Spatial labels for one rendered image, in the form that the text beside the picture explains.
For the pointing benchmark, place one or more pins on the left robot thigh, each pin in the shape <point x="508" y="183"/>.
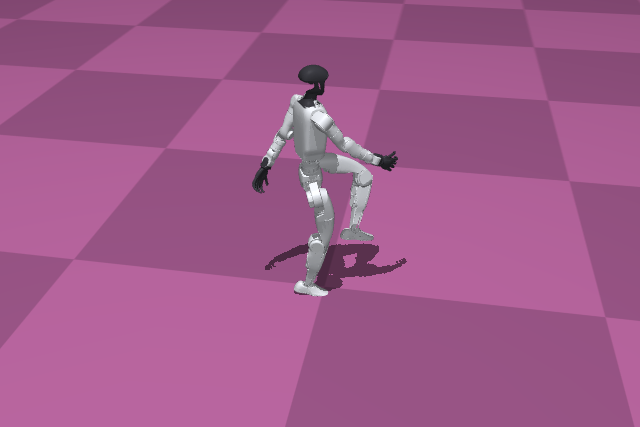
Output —
<point x="334" y="163"/>

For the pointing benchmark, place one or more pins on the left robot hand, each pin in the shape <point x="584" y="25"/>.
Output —
<point x="261" y="175"/>

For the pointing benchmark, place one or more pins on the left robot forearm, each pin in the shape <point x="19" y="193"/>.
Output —
<point x="275" y="149"/>

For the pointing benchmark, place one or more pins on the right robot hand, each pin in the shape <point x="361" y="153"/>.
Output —
<point x="387" y="161"/>

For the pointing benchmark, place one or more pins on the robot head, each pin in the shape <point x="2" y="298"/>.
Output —
<point x="312" y="74"/>

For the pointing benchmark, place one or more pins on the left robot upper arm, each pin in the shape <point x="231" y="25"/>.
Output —
<point x="286" y="130"/>

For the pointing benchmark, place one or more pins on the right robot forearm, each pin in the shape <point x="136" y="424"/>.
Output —
<point x="356" y="151"/>

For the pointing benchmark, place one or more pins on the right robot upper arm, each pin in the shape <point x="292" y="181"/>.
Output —
<point x="324" y="123"/>

